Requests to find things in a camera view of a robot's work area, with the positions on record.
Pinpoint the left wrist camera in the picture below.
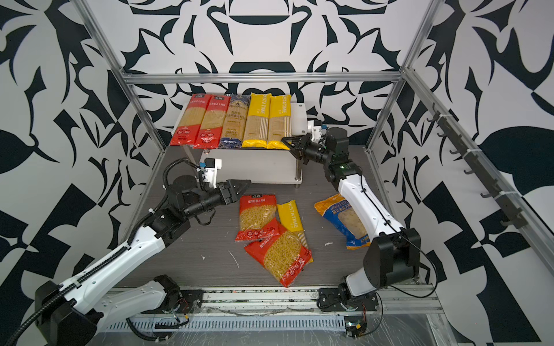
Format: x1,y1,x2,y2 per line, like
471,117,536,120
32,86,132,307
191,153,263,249
196,158,222,191

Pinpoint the aluminium front rail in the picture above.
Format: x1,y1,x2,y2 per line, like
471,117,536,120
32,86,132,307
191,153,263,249
99,283,445,319

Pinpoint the red spaghetti package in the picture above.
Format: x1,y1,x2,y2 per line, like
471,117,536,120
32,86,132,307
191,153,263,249
193,95,231,149
170,94,213,146

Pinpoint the aluminium cage frame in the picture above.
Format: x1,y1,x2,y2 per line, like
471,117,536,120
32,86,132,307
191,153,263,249
74,1,553,271

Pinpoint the white two-tier shelf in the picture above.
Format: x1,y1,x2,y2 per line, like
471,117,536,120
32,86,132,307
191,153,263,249
171,101,310,187

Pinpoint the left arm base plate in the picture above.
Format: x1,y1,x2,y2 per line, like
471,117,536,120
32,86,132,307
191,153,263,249
149,289,204,314

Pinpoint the wall hook rail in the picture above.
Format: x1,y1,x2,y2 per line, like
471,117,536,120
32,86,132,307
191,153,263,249
428,102,529,229

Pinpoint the orange blue pasta bag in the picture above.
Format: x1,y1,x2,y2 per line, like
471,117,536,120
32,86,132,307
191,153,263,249
314,194,371,250

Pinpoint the yellow pastatime spaghetti package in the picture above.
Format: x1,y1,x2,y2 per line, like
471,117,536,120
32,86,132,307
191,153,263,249
242,94,272,148

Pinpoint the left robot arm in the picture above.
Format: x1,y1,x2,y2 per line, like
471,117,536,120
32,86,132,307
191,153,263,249
7,175,251,345

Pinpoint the orange blue spaghetti package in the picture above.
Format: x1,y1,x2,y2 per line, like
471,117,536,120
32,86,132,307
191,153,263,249
219,95,250,148

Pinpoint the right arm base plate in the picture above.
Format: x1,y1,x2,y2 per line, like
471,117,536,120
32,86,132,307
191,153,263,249
316,288,379,312

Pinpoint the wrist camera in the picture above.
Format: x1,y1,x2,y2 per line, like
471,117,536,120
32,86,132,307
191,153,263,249
196,158,222,191
307,121,327,144

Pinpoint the white cable duct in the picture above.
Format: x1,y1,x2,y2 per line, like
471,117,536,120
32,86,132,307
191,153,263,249
99,316,348,333

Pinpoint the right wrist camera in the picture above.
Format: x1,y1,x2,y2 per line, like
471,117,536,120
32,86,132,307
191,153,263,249
307,121,327,144

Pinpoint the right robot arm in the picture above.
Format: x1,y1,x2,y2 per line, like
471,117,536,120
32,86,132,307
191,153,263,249
281,128,421,299

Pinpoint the small yellow pasta package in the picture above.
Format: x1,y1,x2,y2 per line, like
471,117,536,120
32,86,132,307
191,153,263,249
277,200,309,249

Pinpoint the red fusilli bag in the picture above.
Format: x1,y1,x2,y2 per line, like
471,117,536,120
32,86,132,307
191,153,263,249
235,195,278,242
245,223,312,288

